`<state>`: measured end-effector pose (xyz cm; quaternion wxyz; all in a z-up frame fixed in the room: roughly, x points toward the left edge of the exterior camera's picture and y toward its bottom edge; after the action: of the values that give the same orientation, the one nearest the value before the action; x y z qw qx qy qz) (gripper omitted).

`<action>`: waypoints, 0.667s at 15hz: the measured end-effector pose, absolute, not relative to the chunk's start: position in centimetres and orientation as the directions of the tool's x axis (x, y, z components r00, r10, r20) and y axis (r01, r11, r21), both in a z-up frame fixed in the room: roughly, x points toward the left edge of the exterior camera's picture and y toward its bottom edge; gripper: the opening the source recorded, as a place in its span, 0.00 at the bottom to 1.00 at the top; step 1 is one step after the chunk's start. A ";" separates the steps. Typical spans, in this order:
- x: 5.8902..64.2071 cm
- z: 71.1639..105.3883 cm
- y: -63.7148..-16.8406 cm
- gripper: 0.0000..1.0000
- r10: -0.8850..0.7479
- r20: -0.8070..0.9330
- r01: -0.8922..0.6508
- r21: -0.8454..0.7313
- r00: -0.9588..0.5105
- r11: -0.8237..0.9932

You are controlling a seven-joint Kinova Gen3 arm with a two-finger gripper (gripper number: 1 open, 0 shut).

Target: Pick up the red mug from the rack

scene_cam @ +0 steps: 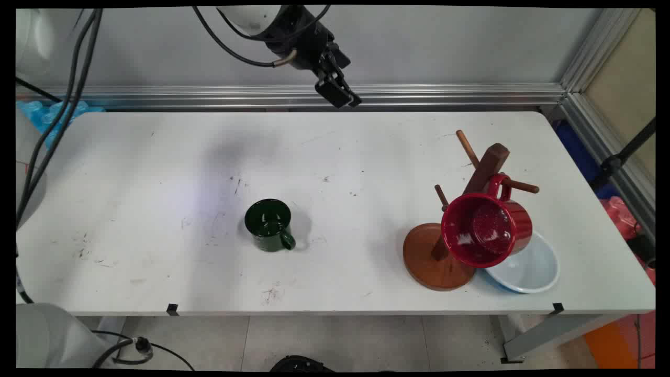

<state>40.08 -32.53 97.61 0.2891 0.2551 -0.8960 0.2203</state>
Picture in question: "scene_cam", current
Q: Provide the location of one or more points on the black object on floor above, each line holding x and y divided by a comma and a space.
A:
301, 364

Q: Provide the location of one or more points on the dark green enamel mug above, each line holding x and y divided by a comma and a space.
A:
264, 242

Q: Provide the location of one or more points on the black table edge clip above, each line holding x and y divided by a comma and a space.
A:
172, 309
558, 308

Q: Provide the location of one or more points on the brown wooden mug tree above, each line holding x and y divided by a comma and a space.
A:
434, 267

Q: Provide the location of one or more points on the orange square tag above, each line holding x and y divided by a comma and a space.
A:
610, 345

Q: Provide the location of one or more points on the red speckled enamel mug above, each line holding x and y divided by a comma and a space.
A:
515, 220

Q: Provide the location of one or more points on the short aluminium frame rail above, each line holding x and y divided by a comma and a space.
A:
596, 133

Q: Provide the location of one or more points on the light blue bowl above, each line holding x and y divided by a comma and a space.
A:
534, 267

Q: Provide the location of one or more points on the grey table leg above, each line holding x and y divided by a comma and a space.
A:
555, 335

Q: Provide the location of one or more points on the black tripod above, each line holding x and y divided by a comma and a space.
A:
610, 165

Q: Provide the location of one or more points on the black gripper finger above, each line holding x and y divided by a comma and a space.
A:
354, 99
332, 89

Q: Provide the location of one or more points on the aluminium frame post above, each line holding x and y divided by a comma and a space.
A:
602, 47

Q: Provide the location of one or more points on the blue box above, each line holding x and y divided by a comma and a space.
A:
576, 149

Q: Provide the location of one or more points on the blue bubble wrap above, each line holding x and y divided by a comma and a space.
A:
39, 118

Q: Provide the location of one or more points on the long aluminium frame rail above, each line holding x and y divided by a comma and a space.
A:
445, 95

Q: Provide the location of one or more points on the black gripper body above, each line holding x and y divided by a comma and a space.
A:
296, 36

